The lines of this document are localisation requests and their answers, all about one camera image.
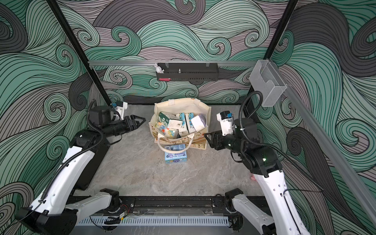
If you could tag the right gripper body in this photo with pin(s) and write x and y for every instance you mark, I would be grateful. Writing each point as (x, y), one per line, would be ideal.
(230, 141)

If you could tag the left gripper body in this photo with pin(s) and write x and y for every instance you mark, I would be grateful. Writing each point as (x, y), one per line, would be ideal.
(115, 128)

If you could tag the floral canvas tote bag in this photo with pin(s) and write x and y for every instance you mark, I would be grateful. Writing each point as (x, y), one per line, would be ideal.
(176, 106)

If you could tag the purple tissue pack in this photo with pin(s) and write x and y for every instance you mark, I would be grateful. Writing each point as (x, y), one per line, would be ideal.
(199, 122)

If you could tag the green white tissue pack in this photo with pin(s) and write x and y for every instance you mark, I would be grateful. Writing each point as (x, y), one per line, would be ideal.
(187, 126)

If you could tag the blue cartoon tissue pack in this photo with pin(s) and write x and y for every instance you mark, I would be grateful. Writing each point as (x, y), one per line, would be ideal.
(167, 132)

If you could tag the light blue tissue pack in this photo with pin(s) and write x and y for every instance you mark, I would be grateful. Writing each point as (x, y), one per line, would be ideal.
(175, 157)

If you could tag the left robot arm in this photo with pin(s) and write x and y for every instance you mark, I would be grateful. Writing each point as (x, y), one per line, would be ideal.
(50, 214)

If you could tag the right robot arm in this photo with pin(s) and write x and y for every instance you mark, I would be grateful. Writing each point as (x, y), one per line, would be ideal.
(266, 168)

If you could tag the black hard carry case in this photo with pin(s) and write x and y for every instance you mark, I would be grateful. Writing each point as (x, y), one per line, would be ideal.
(91, 164)

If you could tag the white bunny figurine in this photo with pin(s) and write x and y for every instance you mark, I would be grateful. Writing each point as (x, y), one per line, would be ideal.
(158, 68)

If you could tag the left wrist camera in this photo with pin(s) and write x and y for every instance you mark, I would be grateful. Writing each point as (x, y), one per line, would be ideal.
(119, 107)

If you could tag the clear plastic wall bin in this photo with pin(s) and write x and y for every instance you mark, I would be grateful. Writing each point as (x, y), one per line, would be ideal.
(267, 79)

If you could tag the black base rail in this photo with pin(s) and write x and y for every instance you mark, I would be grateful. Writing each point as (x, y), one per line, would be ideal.
(216, 204)

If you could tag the white cable duct strip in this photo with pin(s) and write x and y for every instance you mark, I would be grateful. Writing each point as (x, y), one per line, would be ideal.
(174, 221)

